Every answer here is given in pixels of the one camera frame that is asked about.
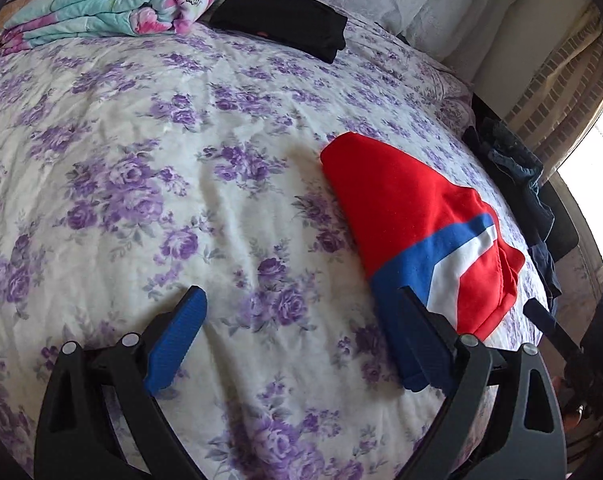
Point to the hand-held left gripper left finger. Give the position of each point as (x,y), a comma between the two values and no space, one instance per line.
(176,340)

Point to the person's right hand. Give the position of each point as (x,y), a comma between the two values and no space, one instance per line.
(564,390)

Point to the folded black cloth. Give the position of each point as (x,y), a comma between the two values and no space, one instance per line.
(281,20)

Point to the bright window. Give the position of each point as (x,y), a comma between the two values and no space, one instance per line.
(596,200)

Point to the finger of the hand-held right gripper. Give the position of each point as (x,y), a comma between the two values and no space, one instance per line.
(551,327)

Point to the purple floral bedspread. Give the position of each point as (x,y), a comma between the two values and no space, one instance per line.
(156,160)

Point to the folded teal pink floral blanket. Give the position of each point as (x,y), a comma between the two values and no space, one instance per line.
(106,5)

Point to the brick patterned curtain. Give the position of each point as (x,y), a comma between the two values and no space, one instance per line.
(566,85)

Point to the red blue white pants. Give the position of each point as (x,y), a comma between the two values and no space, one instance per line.
(406,200)

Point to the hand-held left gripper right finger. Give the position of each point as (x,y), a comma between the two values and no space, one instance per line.
(431,350)

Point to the pile of dark clothes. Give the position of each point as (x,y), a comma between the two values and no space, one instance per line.
(516,170)

